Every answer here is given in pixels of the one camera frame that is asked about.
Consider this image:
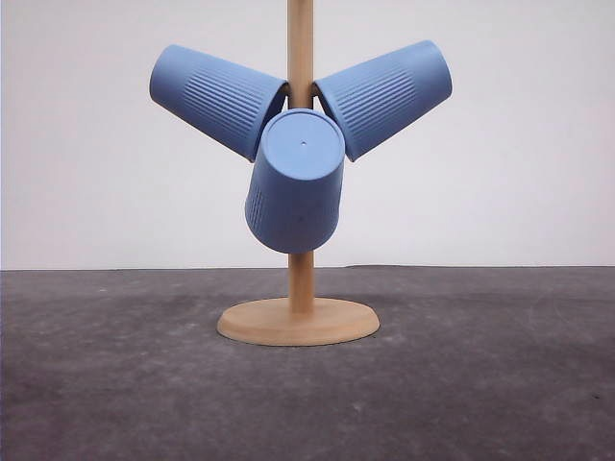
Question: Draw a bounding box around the blue ribbed cup front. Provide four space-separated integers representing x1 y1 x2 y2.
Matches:
245 109 346 254

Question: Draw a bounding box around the blue ribbed cup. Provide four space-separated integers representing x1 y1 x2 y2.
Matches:
150 44 289 162
313 39 453 162
245 109 346 254

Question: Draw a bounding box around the wooden cup tree stand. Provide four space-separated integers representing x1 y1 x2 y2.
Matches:
217 0 381 347

